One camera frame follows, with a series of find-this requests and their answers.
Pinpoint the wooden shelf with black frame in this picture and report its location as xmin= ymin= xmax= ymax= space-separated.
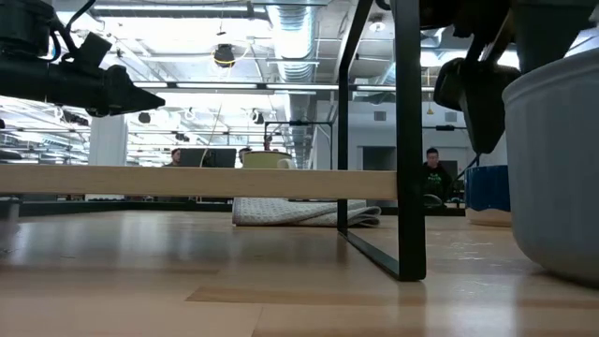
xmin=0 ymin=0 xmax=428 ymax=283

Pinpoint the pale yellow ceramic cup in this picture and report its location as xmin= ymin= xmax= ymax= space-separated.
xmin=241 ymin=150 xmax=298 ymax=170

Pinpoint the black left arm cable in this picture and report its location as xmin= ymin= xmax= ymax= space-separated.
xmin=46 ymin=0 xmax=98 ymax=63

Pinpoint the blue mug with cream base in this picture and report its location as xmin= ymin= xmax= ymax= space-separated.
xmin=463 ymin=164 xmax=513 ymax=228

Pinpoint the black table edge rail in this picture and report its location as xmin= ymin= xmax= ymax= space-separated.
xmin=18 ymin=199 xmax=467 ymax=218

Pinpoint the thin black cable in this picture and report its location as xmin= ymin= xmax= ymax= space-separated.
xmin=451 ymin=153 xmax=483 ymax=191

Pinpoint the silver ventilation duct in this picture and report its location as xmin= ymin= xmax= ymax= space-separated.
xmin=266 ymin=4 xmax=321 ymax=84

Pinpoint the black ceiling dome device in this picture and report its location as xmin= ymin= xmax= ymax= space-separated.
xmin=212 ymin=42 xmax=237 ymax=70

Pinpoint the black computer monitor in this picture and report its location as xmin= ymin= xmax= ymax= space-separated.
xmin=179 ymin=148 xmax=238 ymax=169

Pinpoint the grey waffle-weave cloth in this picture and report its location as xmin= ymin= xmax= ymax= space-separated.
xmin=231 ymin=197 xmax=383 ymax=228

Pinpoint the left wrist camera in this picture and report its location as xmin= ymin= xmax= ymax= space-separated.
xmin=63 ymin=31 xmax=114 ymax=69

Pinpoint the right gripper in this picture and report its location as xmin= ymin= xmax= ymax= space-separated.
xmin=418 ymin=0 xmax=522 ymax=155

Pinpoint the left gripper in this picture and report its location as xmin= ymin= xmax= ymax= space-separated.
xmin=0 ymin=55 xmax=167 ymax=118

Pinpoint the black camera rig frame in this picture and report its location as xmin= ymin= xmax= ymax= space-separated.
xmin=422 ymin=124 xmax=469 ymax=134

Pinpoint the long ceiling light bar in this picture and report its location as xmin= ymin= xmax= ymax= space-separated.
xmin=133 ymin=81 xmax=436 ymax=94

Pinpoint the large grey ceramic mug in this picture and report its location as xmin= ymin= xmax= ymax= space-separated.
xmin=502 ymin=46 xmax=599 ymax=287

